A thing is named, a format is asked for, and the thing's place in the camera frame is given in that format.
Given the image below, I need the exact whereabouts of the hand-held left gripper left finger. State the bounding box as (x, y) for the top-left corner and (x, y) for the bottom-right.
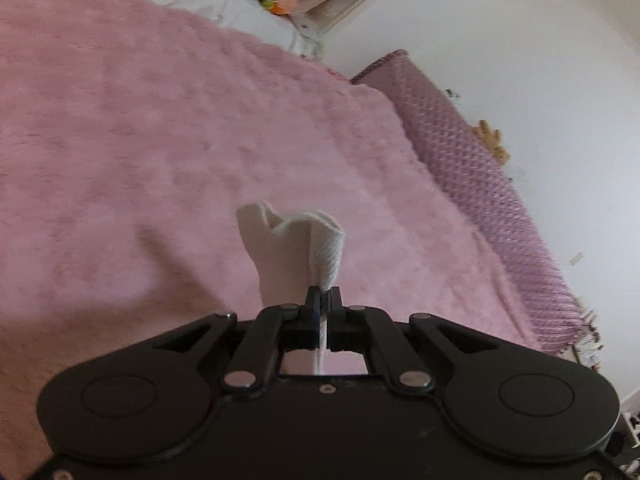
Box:
(150, 286), (323, 402)

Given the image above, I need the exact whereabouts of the small white knit garment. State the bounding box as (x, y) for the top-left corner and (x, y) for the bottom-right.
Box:
(236, 201), (347, 376)

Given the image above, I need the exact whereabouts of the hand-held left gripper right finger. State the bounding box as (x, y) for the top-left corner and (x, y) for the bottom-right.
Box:
(327, 286), (497, 396)

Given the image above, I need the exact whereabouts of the brown plush toy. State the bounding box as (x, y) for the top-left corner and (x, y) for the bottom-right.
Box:
(472, 119), (512, 166)

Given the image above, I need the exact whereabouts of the pink fluffy blanket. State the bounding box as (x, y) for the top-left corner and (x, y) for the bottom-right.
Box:
(0, 0), (543, 480)

